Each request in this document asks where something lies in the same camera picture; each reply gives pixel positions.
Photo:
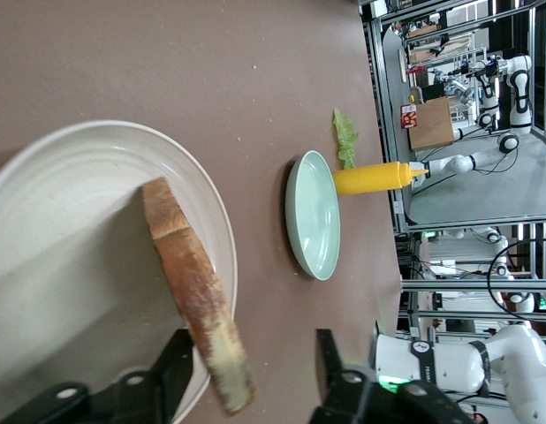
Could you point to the aluminium frame profile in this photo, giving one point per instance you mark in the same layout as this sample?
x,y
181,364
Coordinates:
x,y
383,88

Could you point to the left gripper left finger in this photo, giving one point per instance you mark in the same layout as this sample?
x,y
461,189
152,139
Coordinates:
x,y
136,397

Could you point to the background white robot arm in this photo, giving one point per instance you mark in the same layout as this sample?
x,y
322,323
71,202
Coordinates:
x,y
525,302
520,88
458,163

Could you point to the red white carton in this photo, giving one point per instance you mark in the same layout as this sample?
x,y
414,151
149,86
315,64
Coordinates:
x,y
408,117

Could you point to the green lettuce leaf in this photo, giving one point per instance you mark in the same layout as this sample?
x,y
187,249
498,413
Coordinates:
x,y
346,137

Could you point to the yellow squeeze bottle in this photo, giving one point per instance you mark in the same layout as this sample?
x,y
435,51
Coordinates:
x,y
370,179

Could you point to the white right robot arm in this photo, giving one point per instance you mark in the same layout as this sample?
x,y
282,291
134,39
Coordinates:
x,y
441,362

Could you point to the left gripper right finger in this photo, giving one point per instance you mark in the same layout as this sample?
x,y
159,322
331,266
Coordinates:
x,y
366,402

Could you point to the brown cardboard box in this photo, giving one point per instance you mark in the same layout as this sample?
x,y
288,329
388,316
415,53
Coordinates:
x,y
432,126

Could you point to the beige plate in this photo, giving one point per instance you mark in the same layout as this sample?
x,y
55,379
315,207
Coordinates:
x,y
70,221

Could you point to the light brown bread slice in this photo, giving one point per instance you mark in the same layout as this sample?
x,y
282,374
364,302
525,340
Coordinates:
x,y
193,282

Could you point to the mint green plate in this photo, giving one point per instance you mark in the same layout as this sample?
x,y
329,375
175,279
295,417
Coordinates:
x,y
313,216

